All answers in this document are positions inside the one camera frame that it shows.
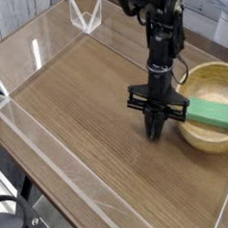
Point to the green rectangular block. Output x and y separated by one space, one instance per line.
208 112

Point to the black table leg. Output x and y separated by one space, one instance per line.
26 188

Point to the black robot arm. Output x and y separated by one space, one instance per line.
163 21

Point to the clear acrylic corner bracket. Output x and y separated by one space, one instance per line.
86 22

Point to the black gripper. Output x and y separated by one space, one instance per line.
158 96

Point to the clear acrylic front wall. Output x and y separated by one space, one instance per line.
95 150

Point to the brown wooden bowl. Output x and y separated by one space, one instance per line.
208 81

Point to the grey metal base plate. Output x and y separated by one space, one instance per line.
43 214

